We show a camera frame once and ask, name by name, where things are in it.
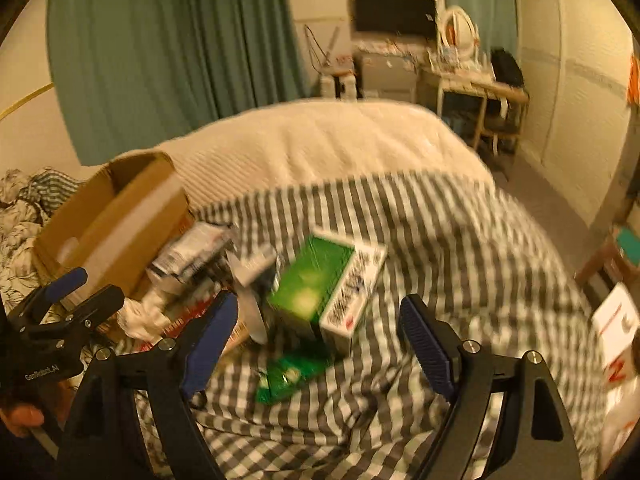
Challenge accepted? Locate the white louvered wardrobe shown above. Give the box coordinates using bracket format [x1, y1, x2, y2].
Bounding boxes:
[512, 0, 637, 227]

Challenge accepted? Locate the grey cabinet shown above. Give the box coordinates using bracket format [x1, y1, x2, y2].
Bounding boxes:
[357, 50, 419, 104]

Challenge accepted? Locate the white ribbed bedspread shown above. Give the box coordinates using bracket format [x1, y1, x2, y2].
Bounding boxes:
[165, 100, 493, 211]

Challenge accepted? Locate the round white vanity mirror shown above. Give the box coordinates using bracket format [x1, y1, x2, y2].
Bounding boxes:
[436, 6, 483, 62]

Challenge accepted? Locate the crumpled white paper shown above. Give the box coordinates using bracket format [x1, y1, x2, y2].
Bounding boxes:
[118, 291, 173, 343]

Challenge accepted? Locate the red white flat packet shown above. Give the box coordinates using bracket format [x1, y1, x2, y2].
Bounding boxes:
[134, 296, 251, 361]

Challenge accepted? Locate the wooden chair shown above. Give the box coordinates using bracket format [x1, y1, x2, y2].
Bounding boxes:
[470, 85, 531, 155]

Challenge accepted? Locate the black bag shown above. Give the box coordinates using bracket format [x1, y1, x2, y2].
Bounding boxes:
[490, 47, 525, 89]

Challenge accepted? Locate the green flat packet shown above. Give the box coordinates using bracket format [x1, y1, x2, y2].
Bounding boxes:
[255, 350, 333, 405]

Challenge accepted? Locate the orange hanging item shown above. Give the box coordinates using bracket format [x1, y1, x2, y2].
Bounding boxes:
[627, 54, 640, 107]

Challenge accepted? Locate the grey white checked blanket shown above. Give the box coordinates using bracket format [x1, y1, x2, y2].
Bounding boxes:
[134, 170, 608, 480]

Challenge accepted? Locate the wooden desk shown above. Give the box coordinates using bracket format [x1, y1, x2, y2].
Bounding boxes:
[419, 62, 501, 122]

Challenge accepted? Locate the white low stand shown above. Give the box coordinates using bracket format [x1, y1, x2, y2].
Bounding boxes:
[320, 72, 359, 100]

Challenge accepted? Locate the wide green curtain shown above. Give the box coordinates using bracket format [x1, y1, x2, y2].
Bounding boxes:
[47, 0, 307, 167]

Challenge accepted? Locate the floral grey white bedding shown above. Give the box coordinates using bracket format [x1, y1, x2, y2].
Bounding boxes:
[0, 167, 96, 322]

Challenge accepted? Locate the white box red print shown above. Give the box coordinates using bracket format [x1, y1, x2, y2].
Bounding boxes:
[591, 282, 640, 387]

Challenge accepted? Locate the green white carton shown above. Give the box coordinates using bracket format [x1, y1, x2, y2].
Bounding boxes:
[266, 234, 388, 358]

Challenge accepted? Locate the white plastic item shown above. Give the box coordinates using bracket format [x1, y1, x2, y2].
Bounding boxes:
[227, 249, 280, 346]

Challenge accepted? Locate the person's left hand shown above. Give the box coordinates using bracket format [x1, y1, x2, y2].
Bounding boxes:
[0, 404, 47, 438]

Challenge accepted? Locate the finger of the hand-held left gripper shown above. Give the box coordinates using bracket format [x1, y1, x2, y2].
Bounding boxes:
[10, 267, 89, 324]
[64, 286, 126, 337]

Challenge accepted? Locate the brown cardboard box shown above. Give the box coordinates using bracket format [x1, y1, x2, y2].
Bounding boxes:
[32, 151, 196, 311]

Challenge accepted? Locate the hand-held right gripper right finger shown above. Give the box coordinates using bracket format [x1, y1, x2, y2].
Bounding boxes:
[399, 294, 583, 480]

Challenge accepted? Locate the wooden side furniture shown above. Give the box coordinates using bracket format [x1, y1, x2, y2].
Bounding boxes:
[575, 227, 640, 302]

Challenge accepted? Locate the black wall television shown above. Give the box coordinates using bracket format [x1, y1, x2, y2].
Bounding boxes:
[352, 0, 439, 40]

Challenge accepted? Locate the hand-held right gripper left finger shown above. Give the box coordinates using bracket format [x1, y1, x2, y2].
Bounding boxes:
[57, 291, 240, 480]

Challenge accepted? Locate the black white printed packet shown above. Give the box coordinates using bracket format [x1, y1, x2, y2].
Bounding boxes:
[147, 222, 236, 285]

